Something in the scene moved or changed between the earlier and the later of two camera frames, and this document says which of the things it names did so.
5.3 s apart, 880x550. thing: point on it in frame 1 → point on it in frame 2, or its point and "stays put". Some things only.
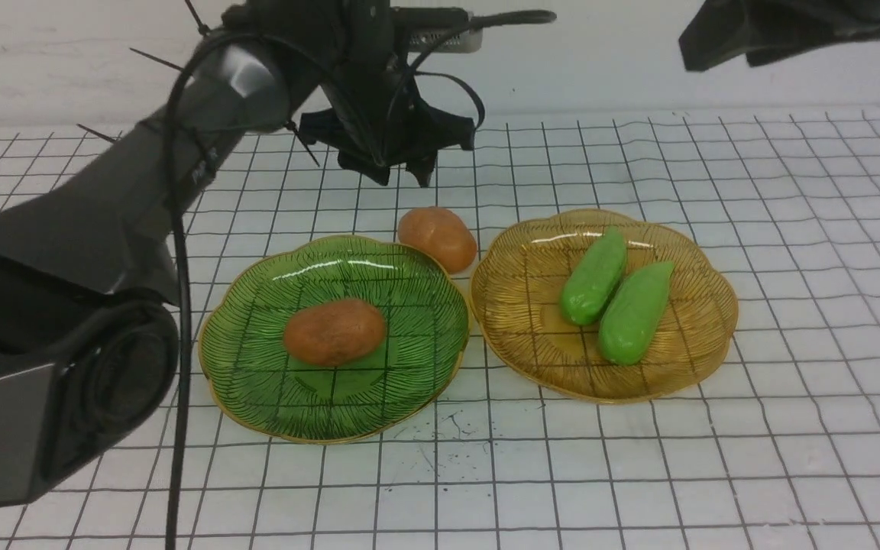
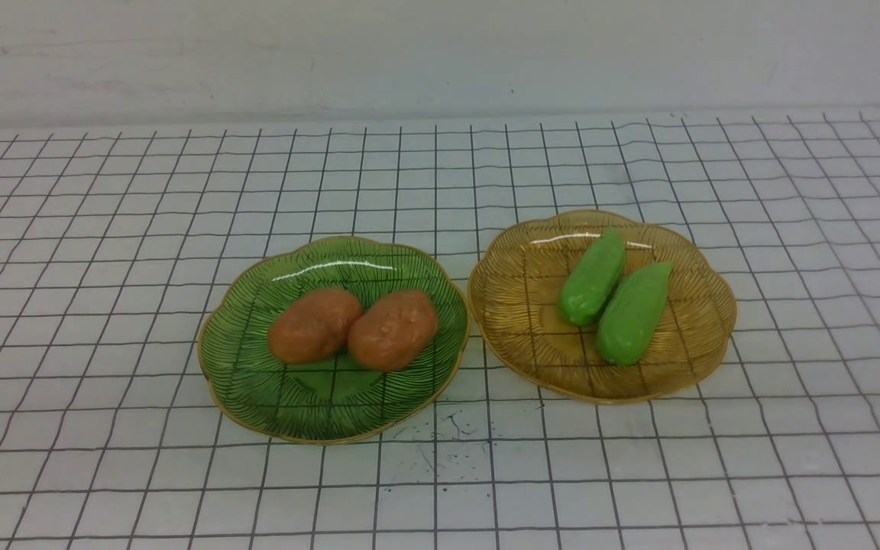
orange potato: x=440 y=233 → x=394 y=332
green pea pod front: x=594 y=277 stays put
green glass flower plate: x=257 y=384 stays put
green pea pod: x=633 y=315 stays put
